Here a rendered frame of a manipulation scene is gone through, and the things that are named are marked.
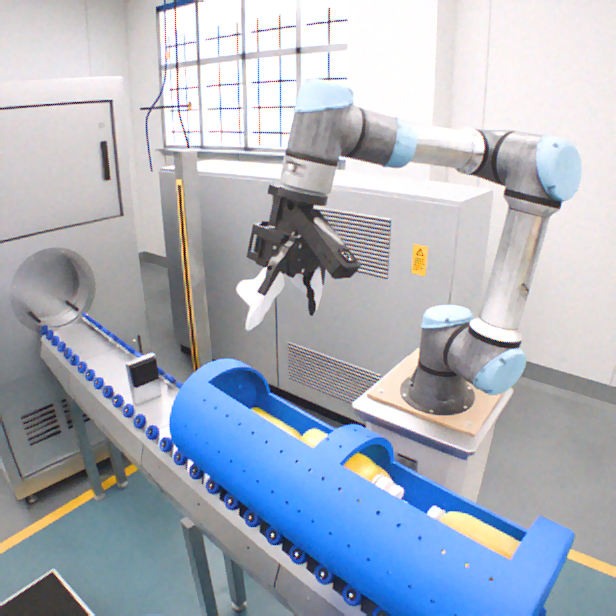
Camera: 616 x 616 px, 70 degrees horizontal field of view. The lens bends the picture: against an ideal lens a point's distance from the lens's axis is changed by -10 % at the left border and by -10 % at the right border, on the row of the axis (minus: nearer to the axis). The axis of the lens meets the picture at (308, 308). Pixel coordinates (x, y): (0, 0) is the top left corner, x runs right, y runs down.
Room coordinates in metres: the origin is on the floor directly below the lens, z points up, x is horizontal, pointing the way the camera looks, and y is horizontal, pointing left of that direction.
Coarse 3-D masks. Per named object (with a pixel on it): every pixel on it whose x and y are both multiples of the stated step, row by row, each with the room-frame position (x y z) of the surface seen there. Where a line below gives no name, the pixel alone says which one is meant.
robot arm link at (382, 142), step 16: (368, 112) 0.71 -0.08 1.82; (368, 128) 0.69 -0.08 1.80; (384, 128) 0.71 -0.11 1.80; (400, 128) 0.72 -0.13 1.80; (368, 144) 0.69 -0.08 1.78; (384, 144) 0.70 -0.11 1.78; (400, 144) 0.72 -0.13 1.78; (416, 144) 0.73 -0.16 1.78; (368, 160) 0.72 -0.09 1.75; (384, 160) 0.72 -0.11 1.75; (400, 160) 0.73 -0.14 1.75
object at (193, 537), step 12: (192, 528) 1.05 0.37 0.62; (192, 540) 1.05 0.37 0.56; (192, 552) 1.05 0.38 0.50; (204, 552) 1.07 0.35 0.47; (192, 564) 1.06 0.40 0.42; (204, 564) 1.07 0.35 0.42; (204, 576) 1.06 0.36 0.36; (204, 588) 1.05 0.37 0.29; (204, 600) 1.04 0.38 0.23; (204, 612) 1.05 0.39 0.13; (216, 612) 1.07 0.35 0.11
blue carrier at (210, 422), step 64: (192, 384) 0.97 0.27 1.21; (256, 384) 1.13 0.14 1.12; (192, 448) 0.87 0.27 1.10; (256, 448) 0.77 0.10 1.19; (320, 448) 0.73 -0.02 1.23; (384, 448) 0.80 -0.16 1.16; (256, 512) 0.73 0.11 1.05; (320, 512) 0.62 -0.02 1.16; (384, 512) 0.58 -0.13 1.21; (384, 576) 0.50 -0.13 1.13; (448, 576) 0.46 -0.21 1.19; (512, 576) 0.43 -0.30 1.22
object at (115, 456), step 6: (108, 438) 1.83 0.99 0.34; (108, 444) 1.83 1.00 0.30; (108, 450) 1.85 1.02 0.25; (114, 450) 1.84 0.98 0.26; (114, 456) 1.83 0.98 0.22; (120, 456) 1.85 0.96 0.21; (114, 462) 1.83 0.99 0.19; (120, 462) 1.85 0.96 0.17; (114, 468) 1.84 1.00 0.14; (120, 468) 1.84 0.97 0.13; (120, 474) 1.84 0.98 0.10; (120, 480) 1.83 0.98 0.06; (126, 480) 1.85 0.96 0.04; (120, 486) 1.84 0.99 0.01; (126, 486) 1.84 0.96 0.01
